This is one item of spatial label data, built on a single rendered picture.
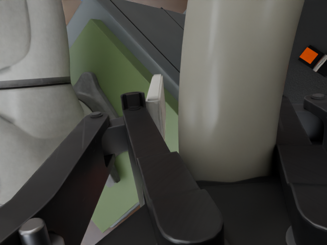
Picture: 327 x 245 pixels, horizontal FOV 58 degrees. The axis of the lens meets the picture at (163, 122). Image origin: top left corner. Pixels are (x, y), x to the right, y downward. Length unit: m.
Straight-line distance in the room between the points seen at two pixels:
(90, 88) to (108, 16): 0.15
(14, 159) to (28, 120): 0.06
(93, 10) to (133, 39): 0.11
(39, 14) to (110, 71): 0.19
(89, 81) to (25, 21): 0.20
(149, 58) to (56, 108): 0.23
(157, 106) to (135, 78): 0.42
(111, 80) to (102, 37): 0.08
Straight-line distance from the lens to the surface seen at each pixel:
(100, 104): 0.59
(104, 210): 0.69
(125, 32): 0.63
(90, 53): 0.62
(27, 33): 0.45
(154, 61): 0.60
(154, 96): 0.16
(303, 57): 1.32
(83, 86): 0.61
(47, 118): 0.45
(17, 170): 0.44
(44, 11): 0.47
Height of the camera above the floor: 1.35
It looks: 63 degrees down
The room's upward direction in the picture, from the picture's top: 124 degrees counter-clockwise
